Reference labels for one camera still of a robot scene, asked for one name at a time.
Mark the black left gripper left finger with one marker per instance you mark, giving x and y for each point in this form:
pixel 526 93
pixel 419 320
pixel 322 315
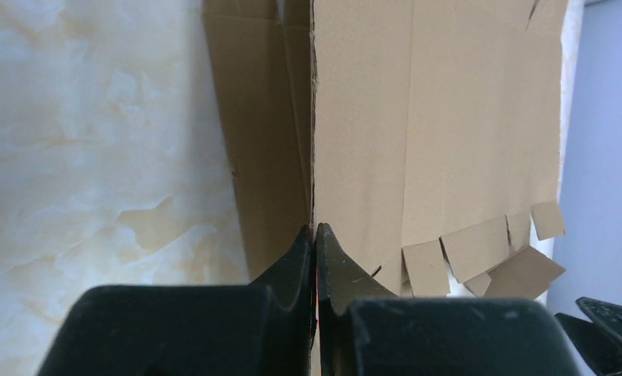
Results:
pixel 260 328

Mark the brown cardboard box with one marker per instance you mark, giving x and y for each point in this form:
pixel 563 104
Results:
pixel 425 133

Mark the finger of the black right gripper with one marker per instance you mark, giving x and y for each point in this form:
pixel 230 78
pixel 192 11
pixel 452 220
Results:
pixel 598 339

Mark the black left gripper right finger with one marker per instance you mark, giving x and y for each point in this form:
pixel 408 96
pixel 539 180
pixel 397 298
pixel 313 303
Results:
pixel 367 330

